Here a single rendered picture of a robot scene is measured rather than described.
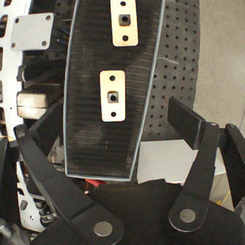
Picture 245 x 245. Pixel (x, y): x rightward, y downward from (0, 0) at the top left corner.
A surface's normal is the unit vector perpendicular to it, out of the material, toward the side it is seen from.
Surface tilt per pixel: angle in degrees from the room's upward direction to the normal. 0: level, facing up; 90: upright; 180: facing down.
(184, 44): 0
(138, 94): 0
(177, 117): 90
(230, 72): 0
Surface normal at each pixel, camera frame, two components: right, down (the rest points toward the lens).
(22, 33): 0.10, 0.39
